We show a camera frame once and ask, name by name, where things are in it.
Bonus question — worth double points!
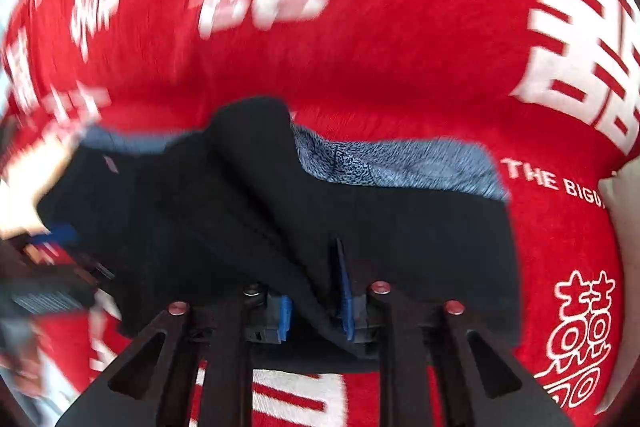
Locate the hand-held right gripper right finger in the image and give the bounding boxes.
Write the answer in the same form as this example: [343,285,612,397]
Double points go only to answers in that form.
[332,237,576,427]

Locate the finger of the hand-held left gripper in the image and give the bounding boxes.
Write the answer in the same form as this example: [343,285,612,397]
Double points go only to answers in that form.
[27,223,82,264]

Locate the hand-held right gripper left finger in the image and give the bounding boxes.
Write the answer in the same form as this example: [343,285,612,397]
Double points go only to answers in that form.
[55,284,294,427]

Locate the black pants with blue trim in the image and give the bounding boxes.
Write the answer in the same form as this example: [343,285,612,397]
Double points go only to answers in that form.
[36,96,523,373]

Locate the red printed blanket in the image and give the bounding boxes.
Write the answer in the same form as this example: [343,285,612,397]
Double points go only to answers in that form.
[0,0,640,427]

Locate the cream square pillow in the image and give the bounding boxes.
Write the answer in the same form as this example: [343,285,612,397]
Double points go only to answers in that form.
[597,159,640,413]

